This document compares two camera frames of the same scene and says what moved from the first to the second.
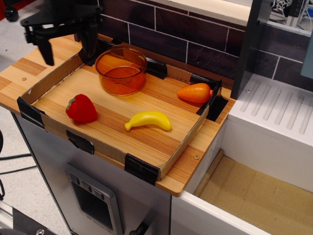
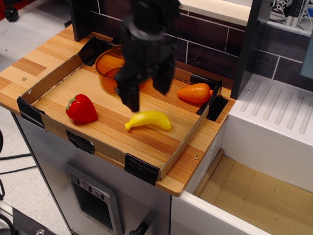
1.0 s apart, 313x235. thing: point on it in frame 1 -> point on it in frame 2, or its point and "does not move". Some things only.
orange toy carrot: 199,93 does not move
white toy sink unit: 257,178 does not move
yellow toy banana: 148,117 does not move
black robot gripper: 61,17 -> 145,41
